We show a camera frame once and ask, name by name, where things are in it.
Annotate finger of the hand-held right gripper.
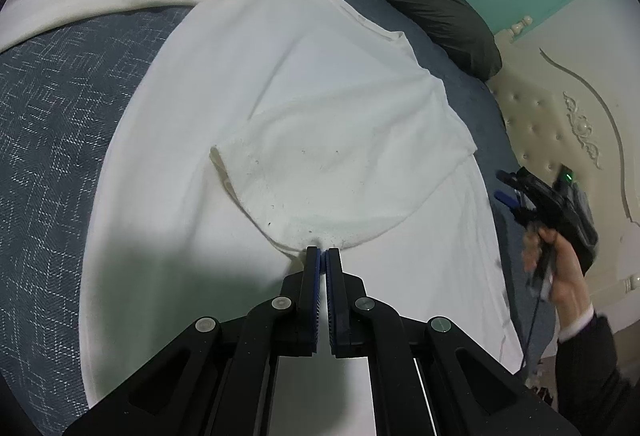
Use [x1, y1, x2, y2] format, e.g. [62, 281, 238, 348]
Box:
[494, 192, 523, 213]
[495, 170, 526, 191]

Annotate black cable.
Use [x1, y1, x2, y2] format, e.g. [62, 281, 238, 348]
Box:
[520, 295, 544, 373]

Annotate white long-sleeve shirt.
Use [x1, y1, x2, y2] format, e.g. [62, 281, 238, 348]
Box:
[0, 0, 526, 409]

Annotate person's right forearm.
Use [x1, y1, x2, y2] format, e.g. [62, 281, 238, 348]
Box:
[552, 308, 640, 436]

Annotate grey folded sweatpants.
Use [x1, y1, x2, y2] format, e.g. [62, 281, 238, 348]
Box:
[575, 190, 597, 237]

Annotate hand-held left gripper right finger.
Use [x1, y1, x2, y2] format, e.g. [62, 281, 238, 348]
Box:
[325, 247, 581, 436]

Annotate cream tufted headboard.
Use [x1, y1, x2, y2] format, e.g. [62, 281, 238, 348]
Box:
[487, 0, 640, 332]

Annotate person's right hand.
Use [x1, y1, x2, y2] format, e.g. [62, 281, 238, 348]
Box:
[522, 227, 593, 317]

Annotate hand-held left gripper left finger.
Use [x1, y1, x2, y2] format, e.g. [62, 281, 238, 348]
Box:
[62, 246, 321, 436]

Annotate bed with blue patterned sheet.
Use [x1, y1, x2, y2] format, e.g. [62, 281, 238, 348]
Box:
[0, 0, 561, 427]

